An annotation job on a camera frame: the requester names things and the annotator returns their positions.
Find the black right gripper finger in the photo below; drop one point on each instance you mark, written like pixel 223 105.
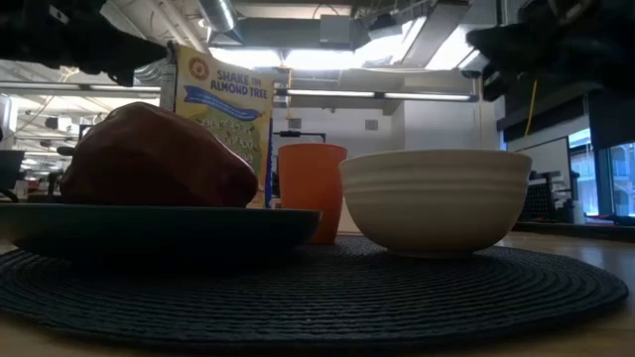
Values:
pixel 496 84
pixel 496 44

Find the orange plastic cup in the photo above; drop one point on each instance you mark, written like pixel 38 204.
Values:
pixel 310 188

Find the yellow almond cereal box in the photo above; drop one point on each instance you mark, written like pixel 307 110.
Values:
pixel 228 99

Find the dark green plate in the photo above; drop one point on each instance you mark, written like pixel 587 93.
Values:
pixel 149 228

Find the black monitor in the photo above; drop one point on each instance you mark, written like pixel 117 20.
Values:
pixel 10 168

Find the grey ceiling unit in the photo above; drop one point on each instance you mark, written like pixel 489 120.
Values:
pixel 342 32

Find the red bell pepper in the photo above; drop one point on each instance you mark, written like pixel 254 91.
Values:
pixel 149 158

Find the white ribbed ceramic bowl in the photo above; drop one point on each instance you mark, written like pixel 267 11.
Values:
pixel 436 198

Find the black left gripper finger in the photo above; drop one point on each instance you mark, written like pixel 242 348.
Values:
pixel 134 52
pixel 123 77

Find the silver ceiling duct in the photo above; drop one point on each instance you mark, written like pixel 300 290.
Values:
pixel 218 15

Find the dark round woven placemat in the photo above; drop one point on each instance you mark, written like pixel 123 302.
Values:
pixel 317 297

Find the black metal stand frame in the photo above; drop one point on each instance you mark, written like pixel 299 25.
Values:
pixel 297 134

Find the long fluorescent ceiling light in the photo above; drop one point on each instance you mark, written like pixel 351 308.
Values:
pixel 49 88
pixel 347 93

